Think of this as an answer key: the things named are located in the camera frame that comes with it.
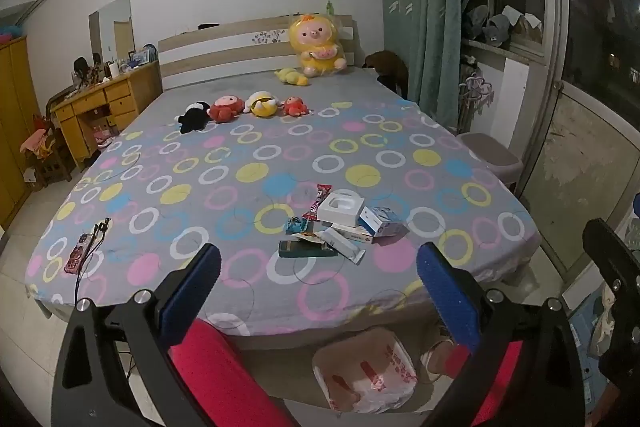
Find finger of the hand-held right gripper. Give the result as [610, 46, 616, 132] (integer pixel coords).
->
[582, 218, 640, 308]

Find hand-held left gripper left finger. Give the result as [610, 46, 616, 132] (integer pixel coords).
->
[51, 243, 222, 427]

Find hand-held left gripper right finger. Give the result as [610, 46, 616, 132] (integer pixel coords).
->
[416, 242, 586, 427]

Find white red-print plastic bag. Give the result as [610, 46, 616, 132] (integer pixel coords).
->
[312, 328, 418, 414]

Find white cardboard box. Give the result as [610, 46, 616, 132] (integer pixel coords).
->
[317, 189, 365, 228]

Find person's foot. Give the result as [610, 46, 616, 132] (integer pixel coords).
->
[421, 339, 462, 380]

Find printed cloth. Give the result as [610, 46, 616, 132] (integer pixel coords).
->
[590, 281, 623, 358]

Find stack of blue boxes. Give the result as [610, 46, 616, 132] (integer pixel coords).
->
[569, 296, 607, 360]

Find person's right leg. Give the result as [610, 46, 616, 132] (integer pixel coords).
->
[447, 341, 526, 427]

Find blue and white small box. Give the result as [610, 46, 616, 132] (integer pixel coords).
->
[359, 206, 403, 239]

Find white red-edged sachet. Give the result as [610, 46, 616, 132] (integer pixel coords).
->
[320, 227, 373, 264]

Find balcony glass door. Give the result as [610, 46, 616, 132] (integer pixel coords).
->
[470, 0, 640, 288]

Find dark green flat box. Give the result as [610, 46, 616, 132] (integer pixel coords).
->
[278, 239, 338, 259]

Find mauve plastic stool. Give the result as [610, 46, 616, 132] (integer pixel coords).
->
[456, 133, 524, 188]

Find red candy wrapper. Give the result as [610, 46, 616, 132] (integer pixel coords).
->
[302, 184, 332, 221]

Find black and white plush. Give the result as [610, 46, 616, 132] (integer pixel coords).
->
[178, 101, 211, 135]

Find large red doll plush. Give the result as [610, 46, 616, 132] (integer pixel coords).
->
[209, 95, 246, 124]

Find metal hanger rack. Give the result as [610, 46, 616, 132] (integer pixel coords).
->
[459, 72, 496, 134]

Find yellow horned plush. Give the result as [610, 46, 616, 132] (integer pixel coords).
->
[244, 91, 279, 118]

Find wooden desk with drawers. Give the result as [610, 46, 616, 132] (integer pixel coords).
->
[52, 59, 164, 168]

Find chair with clothes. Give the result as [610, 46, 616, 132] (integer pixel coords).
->
[20, 96, 73, 188]

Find small red doll plush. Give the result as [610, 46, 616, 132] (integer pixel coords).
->
[283, 96, 312, 117]

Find small yellow duck plush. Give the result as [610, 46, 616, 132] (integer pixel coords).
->
[274, 67, 311, 87]

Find brown chair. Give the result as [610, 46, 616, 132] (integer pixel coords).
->
[362, 51, 409, 98]

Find wooden striped headboard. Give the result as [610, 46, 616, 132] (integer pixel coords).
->
[158, 14, 362, 92]

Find yellow wooden wardrobe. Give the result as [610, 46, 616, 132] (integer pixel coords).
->
[0, 34, 42, 230]

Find pile of caps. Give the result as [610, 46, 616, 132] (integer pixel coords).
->
[462, 4, 543, 48]

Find large yellow pig plush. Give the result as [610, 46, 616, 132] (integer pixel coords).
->
[288, 13, 348, 78]

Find green patterned curtain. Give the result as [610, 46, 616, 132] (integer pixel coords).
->
[380, 0, 462, 134]

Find black charging cable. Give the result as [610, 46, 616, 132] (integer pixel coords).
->
[74, 218, 112, 305]

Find bed with ring-print sheet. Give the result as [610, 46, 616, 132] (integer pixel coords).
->
[25, 69, 542, 350]

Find wall mirror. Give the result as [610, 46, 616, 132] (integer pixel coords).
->
[89, 0, 135, 58]

